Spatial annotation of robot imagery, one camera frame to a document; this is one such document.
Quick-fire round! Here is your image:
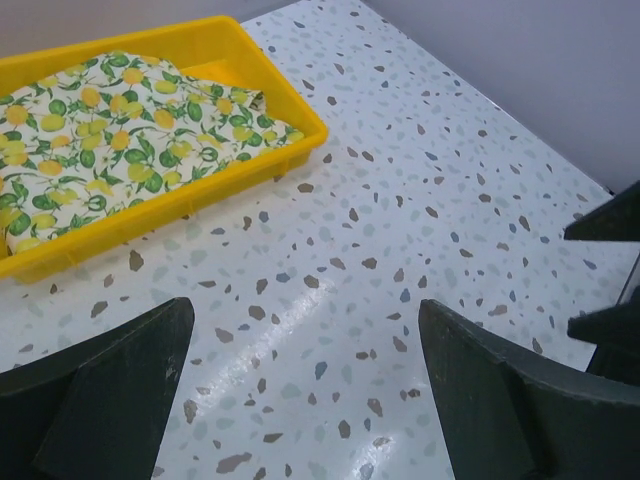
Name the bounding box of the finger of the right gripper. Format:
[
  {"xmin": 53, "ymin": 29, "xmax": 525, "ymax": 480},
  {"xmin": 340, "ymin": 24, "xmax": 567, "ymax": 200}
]
[{"xmin": 567, "ymin": 301, "xmax": 639, "ymax": 350}]

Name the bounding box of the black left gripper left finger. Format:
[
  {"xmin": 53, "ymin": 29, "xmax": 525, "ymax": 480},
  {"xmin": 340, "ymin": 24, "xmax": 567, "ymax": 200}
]
[{"xmin": 1, "ymin": 297, "xmax": 195, "ymax": 479}]

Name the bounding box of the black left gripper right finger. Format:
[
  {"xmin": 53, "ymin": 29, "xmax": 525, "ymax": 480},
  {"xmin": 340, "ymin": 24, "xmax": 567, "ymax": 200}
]
[{"xmin": 418, "ymin": 299, "xmax": 639, "ymax": 479}]

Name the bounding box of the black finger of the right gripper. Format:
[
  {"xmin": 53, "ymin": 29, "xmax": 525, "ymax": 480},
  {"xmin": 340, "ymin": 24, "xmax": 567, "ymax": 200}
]
[{"xmin": 563, "ymin": 182, "xmax": 640, "ymax": 241}]

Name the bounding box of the yellow plastic bin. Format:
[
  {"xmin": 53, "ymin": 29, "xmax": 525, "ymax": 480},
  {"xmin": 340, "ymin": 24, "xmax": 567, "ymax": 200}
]
[{"xmin": 1, "ymin": 16, "xmax": 328, "ymax": 283}]

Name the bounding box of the lemon-print cloth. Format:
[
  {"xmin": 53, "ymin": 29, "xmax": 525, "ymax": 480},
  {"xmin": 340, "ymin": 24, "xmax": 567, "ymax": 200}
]
[{"xmin": 1, "ymin": 51, "xmax": 303, "ymax": 254}]

